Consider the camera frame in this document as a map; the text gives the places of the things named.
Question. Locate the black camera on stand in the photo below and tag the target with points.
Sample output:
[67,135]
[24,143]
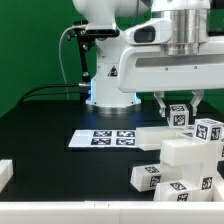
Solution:
[101,30]

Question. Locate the white front rail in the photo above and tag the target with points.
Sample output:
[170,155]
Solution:
[111,212]

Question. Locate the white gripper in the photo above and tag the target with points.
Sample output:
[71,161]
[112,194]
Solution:
[148,69]

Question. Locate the white tagged cube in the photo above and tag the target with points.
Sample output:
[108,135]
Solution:
[208,130]

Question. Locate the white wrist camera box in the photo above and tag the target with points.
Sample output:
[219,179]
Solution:
[153,32]

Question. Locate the white tagged cube nut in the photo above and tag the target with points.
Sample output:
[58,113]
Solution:
[178,116]

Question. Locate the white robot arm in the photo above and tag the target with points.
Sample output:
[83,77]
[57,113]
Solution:
[189,32]

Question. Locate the black camera stand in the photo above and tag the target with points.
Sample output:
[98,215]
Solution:
[83,60]

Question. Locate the white chair back frame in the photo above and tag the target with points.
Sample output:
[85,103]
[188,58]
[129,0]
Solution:
[176,148]

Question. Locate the white marker sheet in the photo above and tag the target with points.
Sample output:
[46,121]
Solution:
[102,138]

